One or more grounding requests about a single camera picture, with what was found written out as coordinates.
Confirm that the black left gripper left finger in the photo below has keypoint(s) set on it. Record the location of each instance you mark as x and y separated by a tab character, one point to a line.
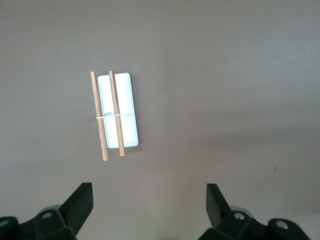
75	207

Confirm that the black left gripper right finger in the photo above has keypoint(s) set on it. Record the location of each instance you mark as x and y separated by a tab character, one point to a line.
220	210

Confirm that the white rectangular tray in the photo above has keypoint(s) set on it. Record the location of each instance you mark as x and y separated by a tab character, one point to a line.
127	100

